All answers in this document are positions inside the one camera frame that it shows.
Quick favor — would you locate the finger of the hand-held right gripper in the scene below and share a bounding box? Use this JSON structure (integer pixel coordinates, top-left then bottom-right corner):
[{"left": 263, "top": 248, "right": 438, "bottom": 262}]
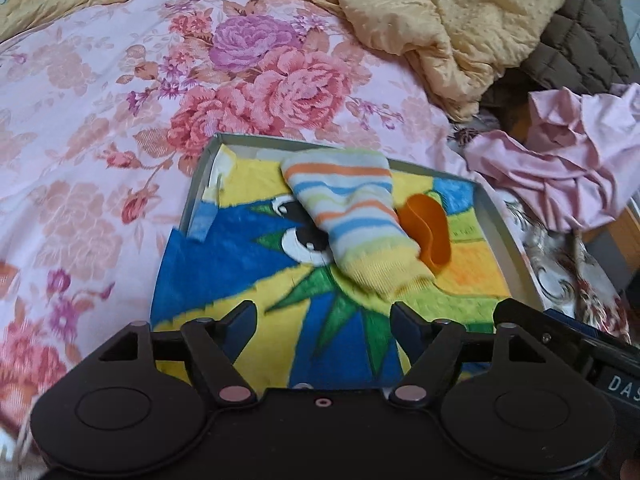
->
[{"left": 493, "top": 298, "right": 588, "bottom": 361}]

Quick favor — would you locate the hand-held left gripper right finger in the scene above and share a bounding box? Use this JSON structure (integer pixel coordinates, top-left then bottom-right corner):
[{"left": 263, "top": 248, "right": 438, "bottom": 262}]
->
[{"left": 387, "top": 301, "right": 546, "bottom": 409}]

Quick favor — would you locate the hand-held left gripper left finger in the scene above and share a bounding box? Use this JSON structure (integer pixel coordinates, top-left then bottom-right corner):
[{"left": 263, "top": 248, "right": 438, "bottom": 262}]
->
[{"left": 98, "top": 300, "right": 258, "bottom": 409}]

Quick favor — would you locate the striped sock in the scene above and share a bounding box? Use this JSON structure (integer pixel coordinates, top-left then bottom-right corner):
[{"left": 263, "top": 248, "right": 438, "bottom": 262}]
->
[{"left": 280, "top": 149, "right": 435, "bottom": 297}]

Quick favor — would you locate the brown patterned blanket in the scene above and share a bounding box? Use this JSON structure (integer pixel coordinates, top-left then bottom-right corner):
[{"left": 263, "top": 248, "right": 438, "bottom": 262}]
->
[{"left": 447, "top": 110, "right": 632, "bottom": 346}]

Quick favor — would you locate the colourful printed towel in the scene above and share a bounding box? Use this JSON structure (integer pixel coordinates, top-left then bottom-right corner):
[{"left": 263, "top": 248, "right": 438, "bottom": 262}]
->
[{"left": 150, "top": 144, "right": 513, "bottom": 390}]

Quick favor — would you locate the orange plastic scoop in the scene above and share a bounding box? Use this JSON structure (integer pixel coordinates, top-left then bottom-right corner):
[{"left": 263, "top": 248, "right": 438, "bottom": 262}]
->
[{"left": 397, "top": 193, "right": 453, "bottom": 277}]

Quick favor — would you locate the pink cloth garment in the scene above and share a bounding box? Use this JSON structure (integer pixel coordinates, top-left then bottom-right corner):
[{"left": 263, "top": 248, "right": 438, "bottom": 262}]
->
[{"left": 464, "top": 82, "right": 640, "bottom": 233}]

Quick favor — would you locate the pink floral bedsheet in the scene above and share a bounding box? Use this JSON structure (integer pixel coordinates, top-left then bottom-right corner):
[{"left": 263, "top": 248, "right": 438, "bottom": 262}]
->
[{"left": 0, "top": 0, "right": 481, "bottom": 480}]

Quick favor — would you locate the brown quilted blanket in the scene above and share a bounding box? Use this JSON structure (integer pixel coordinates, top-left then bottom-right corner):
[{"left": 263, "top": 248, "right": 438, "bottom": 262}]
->
[{"left": 480, "top": 0, "right": 632, "bottom": 111}]

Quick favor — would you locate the yellow quilt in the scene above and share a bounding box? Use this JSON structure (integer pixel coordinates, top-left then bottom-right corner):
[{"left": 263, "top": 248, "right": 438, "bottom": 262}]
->
[{"left": 0, "top": 0, "right": 583, "bottom": 123}]

